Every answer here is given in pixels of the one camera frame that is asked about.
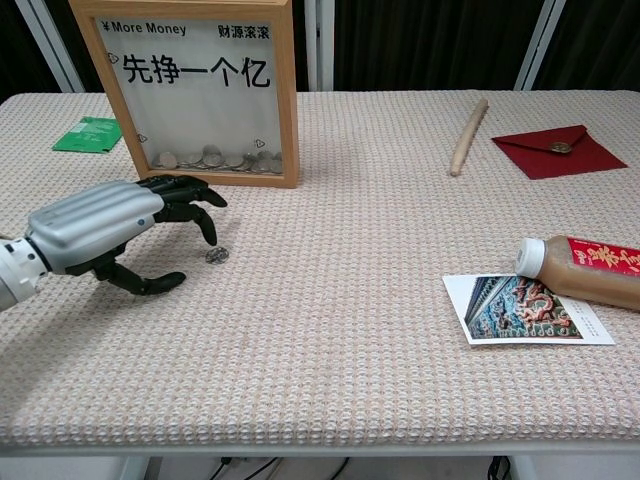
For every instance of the beige woven tablecloth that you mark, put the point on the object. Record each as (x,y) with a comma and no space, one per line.
(320,325)

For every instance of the red envelope with seal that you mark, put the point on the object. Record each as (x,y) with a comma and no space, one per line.
(555,160)

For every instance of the white partition post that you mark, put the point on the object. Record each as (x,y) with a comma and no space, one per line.
(540,45)
(311,45)
(52,47)

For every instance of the green foil packet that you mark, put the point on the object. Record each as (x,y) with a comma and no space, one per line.
(87,135)

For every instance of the white table frame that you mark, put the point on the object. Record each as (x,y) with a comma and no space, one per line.
(350,451)

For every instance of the silver coin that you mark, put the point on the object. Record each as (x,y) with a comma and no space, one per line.
(218,256)

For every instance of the pile of silver coins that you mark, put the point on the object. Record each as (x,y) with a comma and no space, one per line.
(215,160)

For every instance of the dragon wall postcard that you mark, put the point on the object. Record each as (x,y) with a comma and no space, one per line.
(515,315)

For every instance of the wooden stick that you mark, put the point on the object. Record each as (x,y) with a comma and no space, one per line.
(467,137)

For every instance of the wooden frame money box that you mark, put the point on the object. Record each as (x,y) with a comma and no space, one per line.
(200,100)

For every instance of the brown drink bottle red label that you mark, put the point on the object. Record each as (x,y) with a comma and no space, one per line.
(590,272)

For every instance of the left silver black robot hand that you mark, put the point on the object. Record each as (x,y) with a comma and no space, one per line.
(95,220)

